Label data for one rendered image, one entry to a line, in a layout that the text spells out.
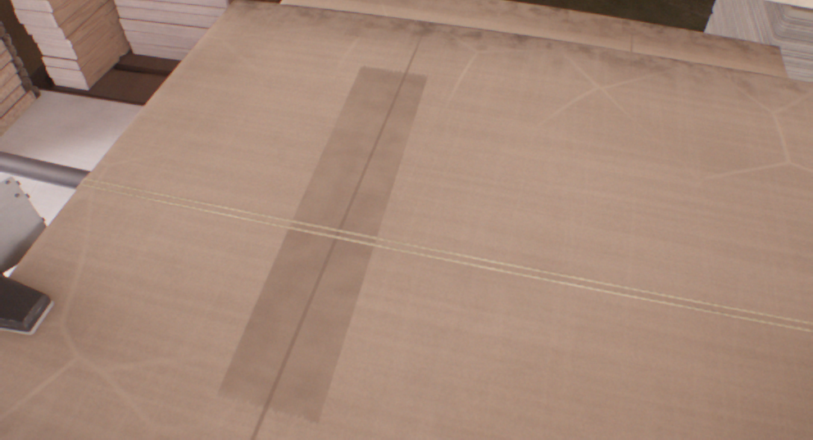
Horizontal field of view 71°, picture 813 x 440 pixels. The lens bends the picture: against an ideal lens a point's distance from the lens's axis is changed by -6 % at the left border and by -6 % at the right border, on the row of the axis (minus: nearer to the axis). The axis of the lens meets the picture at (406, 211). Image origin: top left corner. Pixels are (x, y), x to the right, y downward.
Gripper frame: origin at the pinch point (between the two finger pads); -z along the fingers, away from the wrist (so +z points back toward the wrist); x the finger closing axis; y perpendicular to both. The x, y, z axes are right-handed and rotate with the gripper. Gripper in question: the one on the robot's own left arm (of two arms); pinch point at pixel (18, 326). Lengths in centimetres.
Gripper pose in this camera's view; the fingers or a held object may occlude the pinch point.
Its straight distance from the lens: 38.1
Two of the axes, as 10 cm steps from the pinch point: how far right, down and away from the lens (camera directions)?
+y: 2.5, -7.3, 6.3
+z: -9.7, -1.8, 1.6
